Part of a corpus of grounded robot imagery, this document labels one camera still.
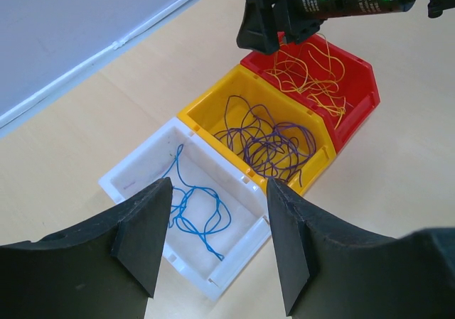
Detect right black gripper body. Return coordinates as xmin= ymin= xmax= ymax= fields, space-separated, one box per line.
xmin=273 ymin=0 xmax=366 ymax=41

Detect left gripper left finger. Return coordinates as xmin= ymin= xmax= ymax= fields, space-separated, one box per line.
xmin=1 ymin=178 xmax=172 ymax=318

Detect aluminium table frame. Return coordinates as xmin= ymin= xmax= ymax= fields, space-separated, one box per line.
xmin=1 ymin=0 xmax=195 ymax=134

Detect dark wires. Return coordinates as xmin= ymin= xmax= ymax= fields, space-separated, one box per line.
xmin=213 ymin=94 xmax=318 ymax=188

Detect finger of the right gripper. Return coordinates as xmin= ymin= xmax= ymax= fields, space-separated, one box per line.
xmin=236 ymin=0 xmax=279 ymax=55

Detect red plastic bin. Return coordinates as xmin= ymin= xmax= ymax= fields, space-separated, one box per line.
xmin=240 ymin=34 xmax=380 ymax=152

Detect yellow plastic bin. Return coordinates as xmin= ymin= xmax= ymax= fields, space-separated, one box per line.
xmin=178 ymin=65 xmax=336 ymax=195

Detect white plastic bin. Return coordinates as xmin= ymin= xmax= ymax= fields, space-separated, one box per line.
xmin=99 ymin=117 xmax=271 ymax=301

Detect blue wire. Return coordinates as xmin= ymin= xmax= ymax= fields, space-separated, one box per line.
xmin=161 ymin=143 xmax=232 ymax=261

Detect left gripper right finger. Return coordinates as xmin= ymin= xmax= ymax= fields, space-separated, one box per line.
xmin=267 ymin=179 xmax=454 ymax=318

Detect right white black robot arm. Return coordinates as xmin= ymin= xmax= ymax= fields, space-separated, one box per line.
xmin=237 ymin=0 xmax=454 ymax=55

